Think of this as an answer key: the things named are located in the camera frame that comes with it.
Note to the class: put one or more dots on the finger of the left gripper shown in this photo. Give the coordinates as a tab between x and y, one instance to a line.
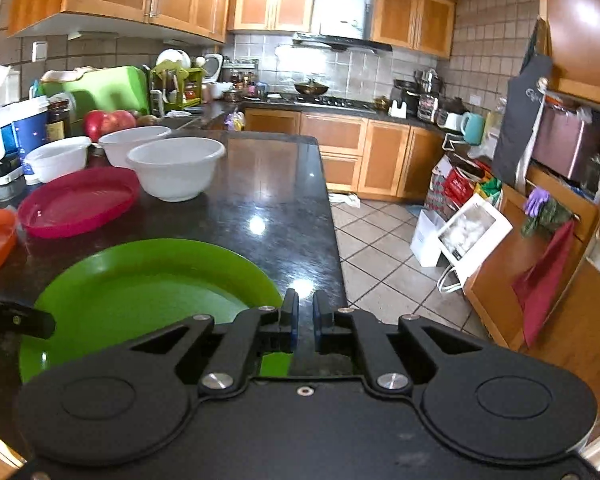
19	318

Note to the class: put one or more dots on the red snack bag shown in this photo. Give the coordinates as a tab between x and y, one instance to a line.
457	188

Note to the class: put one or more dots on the white paper shopping bag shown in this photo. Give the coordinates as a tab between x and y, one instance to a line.
467	239

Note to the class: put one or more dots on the blue paper coffee cup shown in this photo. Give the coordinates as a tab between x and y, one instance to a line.
27	120

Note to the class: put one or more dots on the purple rubber glove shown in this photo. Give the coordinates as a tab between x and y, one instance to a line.
535	202

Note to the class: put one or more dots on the white plastic tray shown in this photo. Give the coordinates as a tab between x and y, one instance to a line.
10	170

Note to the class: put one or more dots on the green cutting board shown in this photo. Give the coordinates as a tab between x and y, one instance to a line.
107	89

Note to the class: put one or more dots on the red apple left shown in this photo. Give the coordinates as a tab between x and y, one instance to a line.
93	122

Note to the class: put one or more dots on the green dish rack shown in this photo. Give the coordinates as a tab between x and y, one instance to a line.
174	87

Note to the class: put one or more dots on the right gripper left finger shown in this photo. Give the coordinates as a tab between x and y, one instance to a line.
253	333

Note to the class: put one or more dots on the white ribbed bowl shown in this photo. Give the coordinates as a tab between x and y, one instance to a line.
117	145
176	169
59	158

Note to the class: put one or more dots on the dark sauce jar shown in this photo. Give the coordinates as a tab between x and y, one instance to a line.
58	122

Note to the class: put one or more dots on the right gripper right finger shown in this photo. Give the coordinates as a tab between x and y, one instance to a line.
360	336

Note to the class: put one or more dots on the range hood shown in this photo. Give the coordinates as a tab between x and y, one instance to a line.
338	44

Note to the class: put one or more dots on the black wok on stove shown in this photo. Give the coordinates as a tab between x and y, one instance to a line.
310	88

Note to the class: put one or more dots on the green plastic plate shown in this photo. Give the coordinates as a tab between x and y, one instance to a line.
133	289

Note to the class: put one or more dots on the red hanging cloth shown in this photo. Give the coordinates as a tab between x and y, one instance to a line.
536	288

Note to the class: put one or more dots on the red apple right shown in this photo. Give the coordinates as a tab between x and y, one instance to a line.
120	120

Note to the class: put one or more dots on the kiwi fruit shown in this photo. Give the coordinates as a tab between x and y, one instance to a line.
147	120

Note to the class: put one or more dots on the red apple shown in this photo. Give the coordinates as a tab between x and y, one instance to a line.
93	122
120	120

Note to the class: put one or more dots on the magenta plastic plate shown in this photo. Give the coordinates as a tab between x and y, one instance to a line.
78	203

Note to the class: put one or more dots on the teal electric kettle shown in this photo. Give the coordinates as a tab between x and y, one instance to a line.
472	127

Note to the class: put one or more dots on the dark hanging apron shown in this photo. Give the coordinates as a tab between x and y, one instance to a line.
522	107

